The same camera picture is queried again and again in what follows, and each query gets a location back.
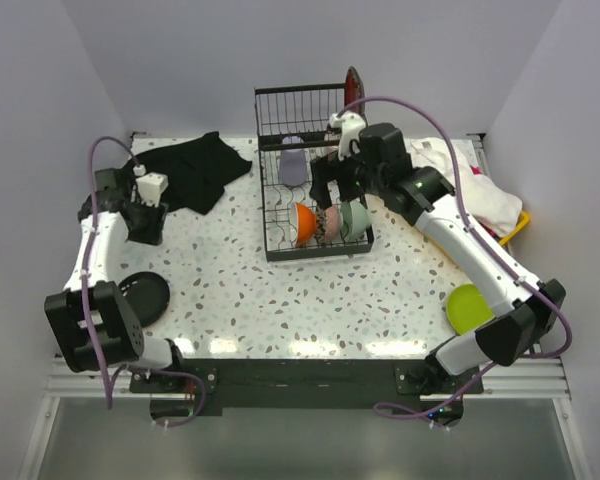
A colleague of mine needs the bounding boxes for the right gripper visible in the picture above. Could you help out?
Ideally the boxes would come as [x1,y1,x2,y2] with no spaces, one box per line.
[310,144,387,210]

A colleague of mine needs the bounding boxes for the leaf patterned bowl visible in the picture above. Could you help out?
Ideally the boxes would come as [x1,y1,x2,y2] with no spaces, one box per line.
[314,205,342,245]

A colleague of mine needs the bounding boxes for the white pink bowl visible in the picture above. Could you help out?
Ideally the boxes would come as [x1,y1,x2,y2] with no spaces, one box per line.
[289,202,317,247]

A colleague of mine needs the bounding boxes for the lavender plastic cup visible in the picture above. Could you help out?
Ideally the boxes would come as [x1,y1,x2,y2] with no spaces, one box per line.
[278,135,308,187]

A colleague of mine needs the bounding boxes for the celadon green bowl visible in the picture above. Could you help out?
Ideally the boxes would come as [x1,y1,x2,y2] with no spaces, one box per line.
[340,200,372,242]

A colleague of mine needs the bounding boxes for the black wire dish rack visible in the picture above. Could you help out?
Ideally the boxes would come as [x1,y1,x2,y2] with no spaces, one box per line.
[254,83,374,262]

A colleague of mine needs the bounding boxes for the red floral plate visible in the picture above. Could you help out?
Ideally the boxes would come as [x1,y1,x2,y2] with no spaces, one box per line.
[344,66,365,106]

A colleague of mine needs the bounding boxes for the lime green plate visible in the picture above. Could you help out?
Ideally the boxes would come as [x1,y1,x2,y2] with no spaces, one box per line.
[446,284,494,335]

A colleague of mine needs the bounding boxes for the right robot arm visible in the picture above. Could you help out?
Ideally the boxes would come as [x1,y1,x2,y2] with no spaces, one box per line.
[310,113,566,393]

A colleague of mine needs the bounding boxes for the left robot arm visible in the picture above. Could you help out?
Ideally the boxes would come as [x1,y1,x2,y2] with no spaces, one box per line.
[44,167,187,392]

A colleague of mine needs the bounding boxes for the black cloth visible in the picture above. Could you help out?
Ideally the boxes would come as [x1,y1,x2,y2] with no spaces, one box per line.
[136,131,252,215]

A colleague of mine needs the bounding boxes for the magenta cloth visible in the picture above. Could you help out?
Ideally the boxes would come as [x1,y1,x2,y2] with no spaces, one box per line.
[471,166,500,241]

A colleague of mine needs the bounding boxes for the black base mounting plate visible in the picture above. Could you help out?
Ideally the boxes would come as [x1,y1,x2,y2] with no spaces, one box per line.
[129,359,484,428]

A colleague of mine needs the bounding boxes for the white towel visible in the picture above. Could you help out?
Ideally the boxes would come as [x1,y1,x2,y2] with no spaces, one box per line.
[405,137,523,238]

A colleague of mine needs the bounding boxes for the yellow plastic tray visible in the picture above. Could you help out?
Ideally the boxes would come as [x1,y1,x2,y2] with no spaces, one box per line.
[498,210,531,246]

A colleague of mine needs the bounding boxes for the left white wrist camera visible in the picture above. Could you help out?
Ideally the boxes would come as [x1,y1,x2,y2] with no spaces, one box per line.
[133,165,168,207]

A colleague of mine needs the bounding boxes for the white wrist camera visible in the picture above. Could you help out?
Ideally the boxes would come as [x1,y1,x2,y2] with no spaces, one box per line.
[133,165,168,207]
[329,111,367,160]

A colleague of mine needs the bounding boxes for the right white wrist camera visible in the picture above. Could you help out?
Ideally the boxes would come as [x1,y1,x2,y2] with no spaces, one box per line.
[329,111,367,160]

